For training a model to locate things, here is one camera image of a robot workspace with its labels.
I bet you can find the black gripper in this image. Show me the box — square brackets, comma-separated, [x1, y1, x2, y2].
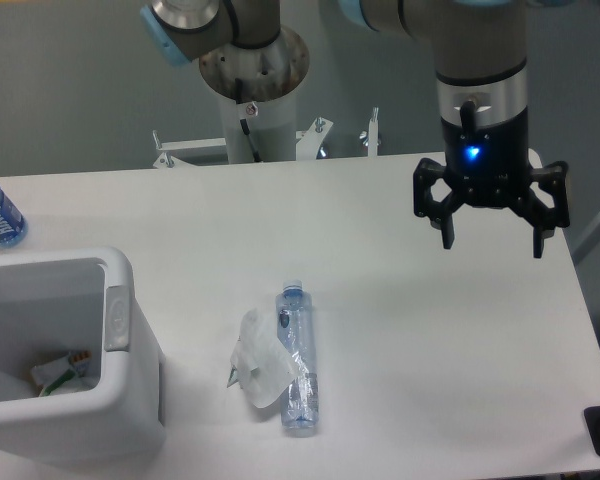
[413, 106, 570, 259]

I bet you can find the clear plastic water bottle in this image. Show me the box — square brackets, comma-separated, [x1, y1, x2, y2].
[276, 279, 319, 438]

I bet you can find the white plastic wrapper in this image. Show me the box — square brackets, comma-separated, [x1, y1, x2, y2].
[227, 308, 300, 409]

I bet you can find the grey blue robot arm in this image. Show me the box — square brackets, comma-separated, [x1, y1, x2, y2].
[140, 1, 570, 257]

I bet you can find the white trash can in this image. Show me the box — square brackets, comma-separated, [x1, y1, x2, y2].
[0, 247, 166, 464]

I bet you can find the green white trash wrapper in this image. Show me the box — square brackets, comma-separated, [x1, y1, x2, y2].
[30, 350, 100, 397]

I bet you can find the white metal base frame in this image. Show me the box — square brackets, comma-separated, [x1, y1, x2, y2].
[151, 106, 384, 170]

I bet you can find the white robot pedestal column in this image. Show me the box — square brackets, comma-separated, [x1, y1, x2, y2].
[198, 25, 311, 164]

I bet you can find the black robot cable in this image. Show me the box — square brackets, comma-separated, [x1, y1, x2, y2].
[234, 77, 262, 164]

